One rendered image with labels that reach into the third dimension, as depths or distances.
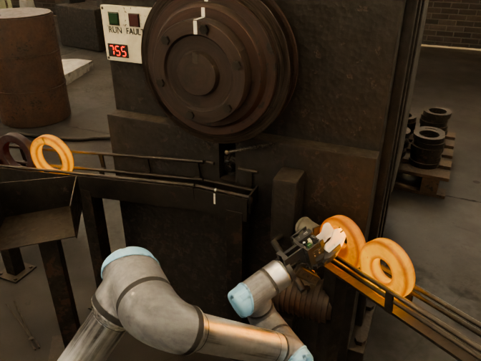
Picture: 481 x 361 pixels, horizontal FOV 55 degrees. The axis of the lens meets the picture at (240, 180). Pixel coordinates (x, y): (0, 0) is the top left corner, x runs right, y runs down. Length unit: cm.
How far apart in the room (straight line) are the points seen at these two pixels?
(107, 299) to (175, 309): 16
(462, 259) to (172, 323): 194
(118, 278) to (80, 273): 145
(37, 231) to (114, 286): 72
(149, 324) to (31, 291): 153
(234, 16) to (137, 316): 78
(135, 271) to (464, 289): 177
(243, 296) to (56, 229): 73
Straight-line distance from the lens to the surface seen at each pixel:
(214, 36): 123
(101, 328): 102
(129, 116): 171
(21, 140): 201
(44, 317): 222
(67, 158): 188
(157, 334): 89
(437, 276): 245
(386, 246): 116
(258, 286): 115
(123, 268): 96
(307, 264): 121
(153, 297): 89
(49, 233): 161
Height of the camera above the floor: 145
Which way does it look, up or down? 28 degrees down
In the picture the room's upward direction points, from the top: straight up
